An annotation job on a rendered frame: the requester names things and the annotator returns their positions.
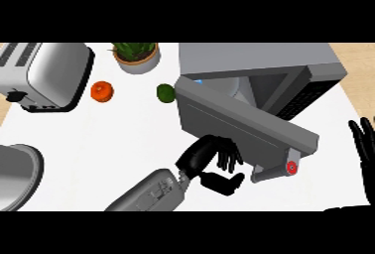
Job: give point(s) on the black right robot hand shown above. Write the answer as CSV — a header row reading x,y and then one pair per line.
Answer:
x,y
365,145

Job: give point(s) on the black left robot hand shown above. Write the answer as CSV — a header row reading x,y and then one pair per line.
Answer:
x,y
199,157

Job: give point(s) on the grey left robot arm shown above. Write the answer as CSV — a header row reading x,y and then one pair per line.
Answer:
x,y
150,193

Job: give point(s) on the grey microwave door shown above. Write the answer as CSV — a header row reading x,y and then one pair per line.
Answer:
x,y
234,119

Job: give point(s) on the blue and white milk carton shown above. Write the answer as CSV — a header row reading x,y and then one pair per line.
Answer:
x,y
199,81

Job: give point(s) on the grey microwave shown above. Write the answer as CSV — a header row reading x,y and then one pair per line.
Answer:
x,y
274,71

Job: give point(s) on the green avocado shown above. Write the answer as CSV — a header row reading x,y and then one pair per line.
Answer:
x,y
166,93

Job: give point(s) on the orange fruit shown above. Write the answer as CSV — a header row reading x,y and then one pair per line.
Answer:
x,y
101,91

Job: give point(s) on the potted green plant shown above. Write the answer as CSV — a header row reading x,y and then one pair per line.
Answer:
x,y
137,56

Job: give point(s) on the grey round pot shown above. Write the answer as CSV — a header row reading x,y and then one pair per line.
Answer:
x,y
17,177

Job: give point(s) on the silver toaster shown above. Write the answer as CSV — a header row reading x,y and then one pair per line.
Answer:
x,y
42,74

